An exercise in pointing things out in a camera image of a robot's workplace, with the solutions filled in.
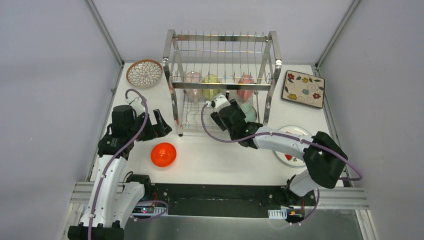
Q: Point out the white ribbed mug black rim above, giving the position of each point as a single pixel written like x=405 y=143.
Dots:
x=229 y=93

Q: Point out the mint green bowl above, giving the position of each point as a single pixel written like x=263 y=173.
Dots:
x=249 y=112

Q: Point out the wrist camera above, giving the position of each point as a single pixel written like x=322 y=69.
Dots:
x=137 y=104
x=220 y=101

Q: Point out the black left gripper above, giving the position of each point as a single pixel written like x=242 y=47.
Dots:
x=154 y=129

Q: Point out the stainless steel dish rack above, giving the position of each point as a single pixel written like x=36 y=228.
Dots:
x=254 y=60

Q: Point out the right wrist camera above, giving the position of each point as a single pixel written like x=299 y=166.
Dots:
x=220 y=101

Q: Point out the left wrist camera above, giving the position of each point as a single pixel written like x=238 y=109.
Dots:
x=137 y=104

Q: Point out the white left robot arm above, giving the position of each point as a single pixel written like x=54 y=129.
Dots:
x=107 y=214

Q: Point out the brown floral round plate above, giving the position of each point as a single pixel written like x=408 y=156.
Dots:
x=144 y=73

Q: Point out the square floral plate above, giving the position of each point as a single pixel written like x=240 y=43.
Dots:
x=304 y=89

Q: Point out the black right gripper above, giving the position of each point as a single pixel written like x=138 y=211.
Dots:
x=217 y=118

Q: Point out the orange plastic bowl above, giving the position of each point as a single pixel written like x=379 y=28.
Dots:
x=163 y=154

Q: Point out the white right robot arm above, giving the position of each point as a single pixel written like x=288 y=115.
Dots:
x=323 y=158

